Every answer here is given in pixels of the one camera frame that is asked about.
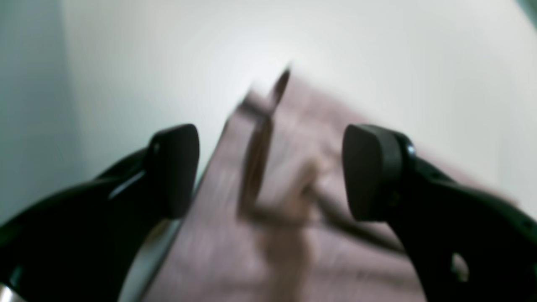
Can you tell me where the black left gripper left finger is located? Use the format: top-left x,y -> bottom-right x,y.
0,124 -> 200,302

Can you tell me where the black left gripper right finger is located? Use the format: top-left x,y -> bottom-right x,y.
342,124 -> 537,302

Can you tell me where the mauve t-shirt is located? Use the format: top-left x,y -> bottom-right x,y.
143,65 -> 521,302

